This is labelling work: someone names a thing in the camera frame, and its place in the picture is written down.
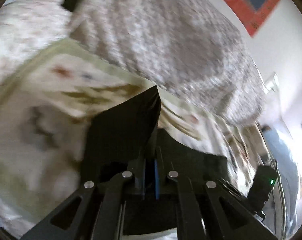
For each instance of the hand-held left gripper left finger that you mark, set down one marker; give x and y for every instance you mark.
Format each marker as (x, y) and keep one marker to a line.
(140, 180)

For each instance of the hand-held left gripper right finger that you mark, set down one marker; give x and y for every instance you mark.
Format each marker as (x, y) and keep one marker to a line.
(157, 177)

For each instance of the black pants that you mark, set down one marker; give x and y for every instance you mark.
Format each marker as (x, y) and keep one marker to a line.
(126, 130)

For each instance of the light blue cloth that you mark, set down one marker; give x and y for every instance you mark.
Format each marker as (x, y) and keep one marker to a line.
(283, 155)

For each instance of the white olive fleece blanket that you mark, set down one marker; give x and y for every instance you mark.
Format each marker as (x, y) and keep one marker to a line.
(40, 120)

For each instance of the grey quilted blanket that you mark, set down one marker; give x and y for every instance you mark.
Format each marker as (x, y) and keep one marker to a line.
(161, 42)

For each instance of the white leaf-patterned bedspread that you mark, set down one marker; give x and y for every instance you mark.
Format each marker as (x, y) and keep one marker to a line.
(23, 30)

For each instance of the white wall fixture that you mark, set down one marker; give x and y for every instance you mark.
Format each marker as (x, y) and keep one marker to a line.
(272, 83)

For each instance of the wall poster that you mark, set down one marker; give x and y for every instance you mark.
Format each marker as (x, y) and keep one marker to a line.
(246, 2)

